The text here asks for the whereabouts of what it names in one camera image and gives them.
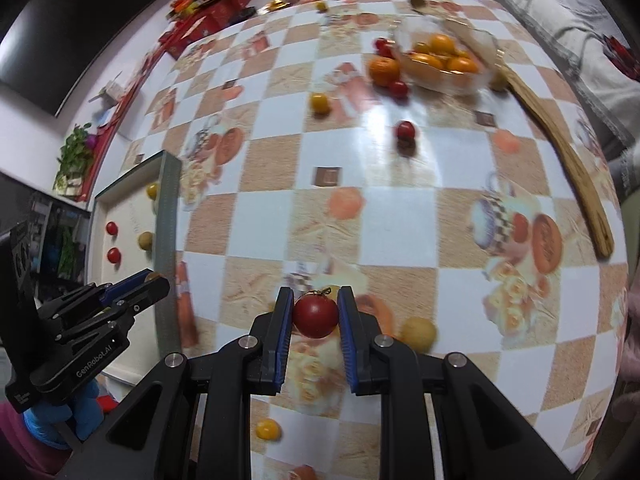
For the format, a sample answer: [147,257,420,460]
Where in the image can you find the sofa with grey cover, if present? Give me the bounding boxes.
[460,0,640,141]

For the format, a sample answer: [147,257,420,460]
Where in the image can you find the dark cabinet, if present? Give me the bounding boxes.
[0,172,93,293]

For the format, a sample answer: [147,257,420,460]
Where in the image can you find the flat red boxes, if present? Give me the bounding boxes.
[160,12,211,58]

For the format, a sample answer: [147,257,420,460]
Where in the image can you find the large orange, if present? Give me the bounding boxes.
[409,53,446,73]
[446,56,481,77]
[429,33,458,56]

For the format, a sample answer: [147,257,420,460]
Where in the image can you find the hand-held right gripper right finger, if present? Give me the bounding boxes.
[336,285,576,480]

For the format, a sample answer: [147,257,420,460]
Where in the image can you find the dark and red clothes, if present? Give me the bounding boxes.
[602,35,633,81]

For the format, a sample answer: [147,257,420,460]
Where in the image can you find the checkered printed tablecloth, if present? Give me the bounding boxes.
[85,0,631,480]

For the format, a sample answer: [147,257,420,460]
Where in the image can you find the person's left hand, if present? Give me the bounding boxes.
[22,379,103,448]

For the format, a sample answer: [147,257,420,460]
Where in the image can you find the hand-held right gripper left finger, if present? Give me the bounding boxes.
[60,286,296,480]

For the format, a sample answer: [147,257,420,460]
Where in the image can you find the clear glass fruit bowl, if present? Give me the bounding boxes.
[392,15,506,96]

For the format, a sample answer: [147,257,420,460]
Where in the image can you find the red gift box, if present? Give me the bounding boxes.
[197,0,253,36]

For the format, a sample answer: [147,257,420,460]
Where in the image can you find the potted green plant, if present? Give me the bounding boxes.
[52,122,98,196]

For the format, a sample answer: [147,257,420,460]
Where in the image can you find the grey shallow box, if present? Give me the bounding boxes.
[86,151,183,388]

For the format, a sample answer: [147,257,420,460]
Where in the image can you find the black television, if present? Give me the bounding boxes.
[0,0,188,118]

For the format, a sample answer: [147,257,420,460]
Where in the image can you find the person's left forearm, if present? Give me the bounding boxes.
[0,400,66,480]

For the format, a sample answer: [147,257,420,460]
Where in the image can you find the mandarin orange with stem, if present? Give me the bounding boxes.
[367,56,402,87]

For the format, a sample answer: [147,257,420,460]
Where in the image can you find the long wooden tray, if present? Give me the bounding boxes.
[442,17,615,259]

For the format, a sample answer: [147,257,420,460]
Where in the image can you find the small white box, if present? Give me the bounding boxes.
[90,77,126,111]

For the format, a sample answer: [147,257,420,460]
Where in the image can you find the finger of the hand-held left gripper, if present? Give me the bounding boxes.
[97,268,157,306]
[112,275,172,317]

